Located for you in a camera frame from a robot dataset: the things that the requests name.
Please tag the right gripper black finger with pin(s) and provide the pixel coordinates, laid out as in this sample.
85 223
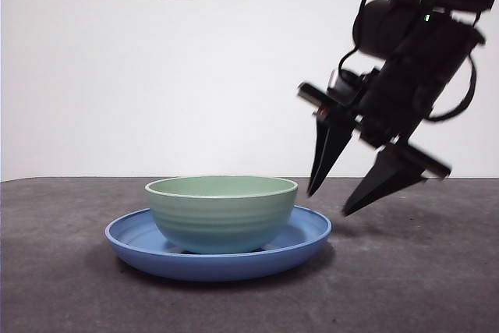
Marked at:
331 142
393 177

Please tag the green bowl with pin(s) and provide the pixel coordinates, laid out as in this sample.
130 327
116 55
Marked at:
218 220

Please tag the blue plate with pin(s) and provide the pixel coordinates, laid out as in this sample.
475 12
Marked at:
218 268

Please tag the right wrist grey camera box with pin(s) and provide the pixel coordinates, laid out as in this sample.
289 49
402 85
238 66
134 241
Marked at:
343 85

